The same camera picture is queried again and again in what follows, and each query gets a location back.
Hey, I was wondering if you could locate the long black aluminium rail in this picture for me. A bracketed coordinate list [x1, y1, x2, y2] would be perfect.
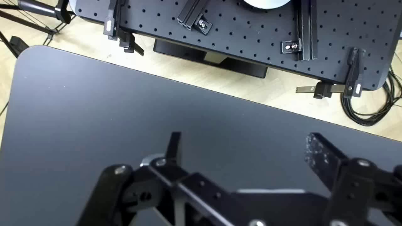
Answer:
[295, 0, 319, 63]

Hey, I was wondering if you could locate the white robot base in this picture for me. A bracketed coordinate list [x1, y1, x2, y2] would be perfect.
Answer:
[241, 0, 292, 11]

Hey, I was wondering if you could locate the short black aluminium rail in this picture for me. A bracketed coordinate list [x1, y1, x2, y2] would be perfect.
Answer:
[175, 0, 211, 32]

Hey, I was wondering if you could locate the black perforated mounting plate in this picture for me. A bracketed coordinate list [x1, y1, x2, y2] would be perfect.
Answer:
[74, 0, 402, 92]

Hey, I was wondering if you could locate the black corner bracket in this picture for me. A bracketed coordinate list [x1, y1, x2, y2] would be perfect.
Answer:
[193, 15, 213, 35]
[280, 39, 302, 55]

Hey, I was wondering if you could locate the black tripod stand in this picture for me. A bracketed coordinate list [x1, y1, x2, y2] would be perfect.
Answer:
[0, 0, 77, 59]

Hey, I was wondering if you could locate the black cable bundle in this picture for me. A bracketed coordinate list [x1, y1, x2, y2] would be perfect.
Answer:
[339, 65, 402, 128]

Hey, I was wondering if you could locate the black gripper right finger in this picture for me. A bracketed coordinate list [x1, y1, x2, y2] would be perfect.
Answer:
[304, 132, 402, 226]

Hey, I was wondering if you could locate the black table clamp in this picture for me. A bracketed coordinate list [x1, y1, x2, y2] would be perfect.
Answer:
[295, 47, 364, 101]
[103, 0, 145, 57]

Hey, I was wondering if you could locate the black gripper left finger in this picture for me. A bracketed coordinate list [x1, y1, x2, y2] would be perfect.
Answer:
[76, 132, 236, 226]

